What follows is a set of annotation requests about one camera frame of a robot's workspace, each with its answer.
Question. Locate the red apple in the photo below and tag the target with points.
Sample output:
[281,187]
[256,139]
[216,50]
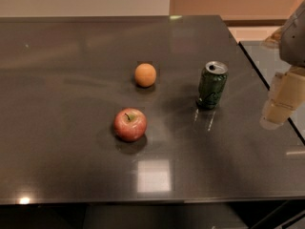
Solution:
[130,124]

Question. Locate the grey side table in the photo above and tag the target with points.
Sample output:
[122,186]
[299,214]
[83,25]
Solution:
[267,63]

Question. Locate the green soda can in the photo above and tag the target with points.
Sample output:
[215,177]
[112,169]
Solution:
[211,85]

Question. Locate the orange fruit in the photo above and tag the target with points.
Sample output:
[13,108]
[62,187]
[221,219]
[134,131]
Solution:
[145,75]

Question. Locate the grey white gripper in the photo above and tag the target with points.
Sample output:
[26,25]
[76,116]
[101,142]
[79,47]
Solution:
[294,43]

